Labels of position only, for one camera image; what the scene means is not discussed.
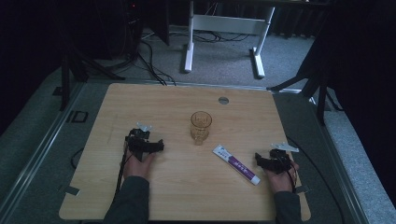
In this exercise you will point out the person's right hand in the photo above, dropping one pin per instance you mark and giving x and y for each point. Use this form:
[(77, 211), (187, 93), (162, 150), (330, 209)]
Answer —
[(281, 182)]

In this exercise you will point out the grey tape strip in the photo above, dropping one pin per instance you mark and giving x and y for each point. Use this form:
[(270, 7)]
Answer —
[(70, 190), (302, 189)]

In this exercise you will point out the white desk frame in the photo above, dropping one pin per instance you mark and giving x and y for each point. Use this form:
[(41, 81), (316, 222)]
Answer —
[(229, 25)]

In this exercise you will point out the black metal stand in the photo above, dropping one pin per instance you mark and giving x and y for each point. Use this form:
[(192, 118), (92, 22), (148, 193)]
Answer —
[(65, 81), (320, 93)]

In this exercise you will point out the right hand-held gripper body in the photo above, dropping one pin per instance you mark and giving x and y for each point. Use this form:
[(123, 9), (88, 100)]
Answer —
[(279, 161)]

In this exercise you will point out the grey table grommet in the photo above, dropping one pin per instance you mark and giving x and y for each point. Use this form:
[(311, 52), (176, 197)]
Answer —
[(223, 100)]

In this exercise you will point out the person's left hand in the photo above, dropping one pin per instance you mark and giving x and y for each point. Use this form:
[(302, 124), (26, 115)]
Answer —
[(138, 168)]

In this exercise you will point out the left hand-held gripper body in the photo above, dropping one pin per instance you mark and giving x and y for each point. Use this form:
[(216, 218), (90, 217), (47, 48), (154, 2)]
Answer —
[(138, 143)]

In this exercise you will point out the white and purple toothpaste tube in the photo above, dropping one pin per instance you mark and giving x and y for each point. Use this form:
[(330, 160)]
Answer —
[(236, 164)]

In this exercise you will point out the dark computer tower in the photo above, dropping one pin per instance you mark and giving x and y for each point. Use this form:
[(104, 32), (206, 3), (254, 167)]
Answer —
[(134, 28)]

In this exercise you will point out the amber glass cup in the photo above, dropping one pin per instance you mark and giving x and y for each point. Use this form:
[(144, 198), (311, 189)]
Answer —
[(200, 128)]

